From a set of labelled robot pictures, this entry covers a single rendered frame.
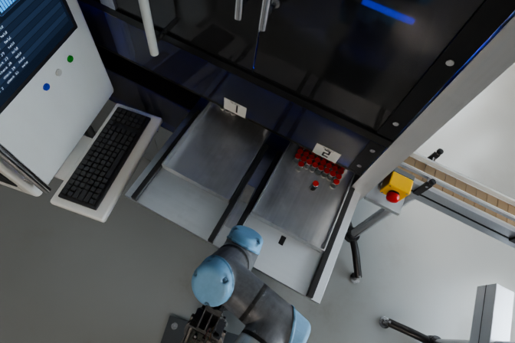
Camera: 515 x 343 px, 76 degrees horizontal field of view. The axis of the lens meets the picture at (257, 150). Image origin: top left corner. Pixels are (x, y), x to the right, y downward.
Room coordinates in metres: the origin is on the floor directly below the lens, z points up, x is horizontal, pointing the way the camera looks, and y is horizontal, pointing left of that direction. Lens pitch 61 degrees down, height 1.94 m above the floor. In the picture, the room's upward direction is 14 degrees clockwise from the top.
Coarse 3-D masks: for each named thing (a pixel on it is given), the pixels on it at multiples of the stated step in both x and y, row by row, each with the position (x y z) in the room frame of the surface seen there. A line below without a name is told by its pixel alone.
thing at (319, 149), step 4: (316, 148) 0.57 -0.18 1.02; (320, 148) 0.57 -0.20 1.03; (324, 148) 0.57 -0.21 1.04; (316, 152) 0.57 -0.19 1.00; (320, 152) 0.57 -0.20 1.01; (328, 152) 0.56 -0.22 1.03; (332, 152) 0.56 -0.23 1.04; (336, 152) 0.56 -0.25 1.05; (324, 156) 0.56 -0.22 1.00; (328, 156) 0.56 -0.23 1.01; (332, 156) 0.56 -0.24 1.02; (336, 156) 0.56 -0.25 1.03; (332, 160) 0.56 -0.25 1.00; (336, 160) 0.55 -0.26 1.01
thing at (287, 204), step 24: (288, 144) 0.63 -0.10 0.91; (288, 168) 0.55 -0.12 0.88; (264, 192) 0.44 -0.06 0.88; (288, 192) 0.46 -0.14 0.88; (312, 192) 0.48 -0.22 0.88; (336, 192) 0.50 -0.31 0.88; (264, 216) 0.36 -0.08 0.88; (288, 216) 0.38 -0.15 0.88; (312, 216) 0.40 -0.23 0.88; (336, 216) 0.41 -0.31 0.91; (312, 240) 0.31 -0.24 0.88
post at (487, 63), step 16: (512, 16) 0.54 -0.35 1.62; (496, 32) 0.54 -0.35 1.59; (512, 32) 0.53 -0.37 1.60; (480, 48) 0.54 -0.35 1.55; (496, 48) 0.53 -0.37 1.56; (512, 48) 0.52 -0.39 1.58; (464, 64) 0.54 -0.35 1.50; (480, 64) 0.53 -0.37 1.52; (496, 64) 0.52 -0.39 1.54; (448, 80) 0.55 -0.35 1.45; (464, 80) 0.53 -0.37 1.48; (480, 80) 0.52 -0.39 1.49; (448, 96) 0.53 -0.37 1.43; (464, 96) 0.52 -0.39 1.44; (432, 112) 0.53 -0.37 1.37; (448, 112) 0.52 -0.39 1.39; (416, 128) 0.53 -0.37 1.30; (432, 128) 0.52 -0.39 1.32; (400, 144) 0.53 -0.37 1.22; (416, 144) 0.52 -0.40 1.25; (384, 160) 0.53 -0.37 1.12; (400, 160) 0.52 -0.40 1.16; (368, 176) 0.53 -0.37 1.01; (384, 176) 0.52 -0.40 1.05; (368, 192) 0.52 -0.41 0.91
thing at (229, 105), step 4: (224, 100) 0.66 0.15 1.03; (228, 100) 0.66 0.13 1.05; (224, 104) 0.66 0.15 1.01; (228, 104) 0.66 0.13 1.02; (232, 104) 0.66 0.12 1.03; (236, 104) 0.65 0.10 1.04; (228, 108) 0.66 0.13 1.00; (232, 108) 0.66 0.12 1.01; (240, 108) 0.65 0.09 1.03; (244, 108) 0.64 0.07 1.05; (232, 112) 0.66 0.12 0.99; (240, 112) 0.65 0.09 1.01; (244, 112) 0.64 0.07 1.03; (244, 116) 0.64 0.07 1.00
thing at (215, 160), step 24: (216, 120) 0.68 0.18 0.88; (240, 120) 0.70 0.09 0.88; (192, 144) 0.55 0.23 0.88; (216, 144) 0.58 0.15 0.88; (240, 144) 0.60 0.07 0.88; (168, 168) 0.43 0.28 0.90; (192, 168) 0.46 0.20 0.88; (216, 168) 0.48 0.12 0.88; (240, 168) 0.50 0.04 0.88; (216, 192) 0.38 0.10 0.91
